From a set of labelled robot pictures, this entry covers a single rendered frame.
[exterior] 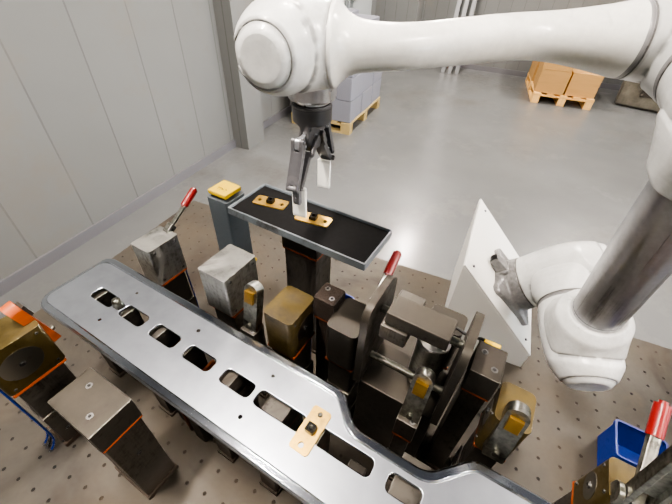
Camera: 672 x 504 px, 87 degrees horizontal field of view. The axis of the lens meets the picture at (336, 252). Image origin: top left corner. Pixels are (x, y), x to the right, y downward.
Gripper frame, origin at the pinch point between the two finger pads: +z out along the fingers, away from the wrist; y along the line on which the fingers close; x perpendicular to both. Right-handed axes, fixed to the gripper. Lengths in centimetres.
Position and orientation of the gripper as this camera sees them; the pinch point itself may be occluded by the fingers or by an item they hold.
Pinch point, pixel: (312, 195)
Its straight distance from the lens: 79.9
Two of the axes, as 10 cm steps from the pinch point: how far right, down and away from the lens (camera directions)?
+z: -0.4, 7.5, 6.5
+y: 3.6, -6.0, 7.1
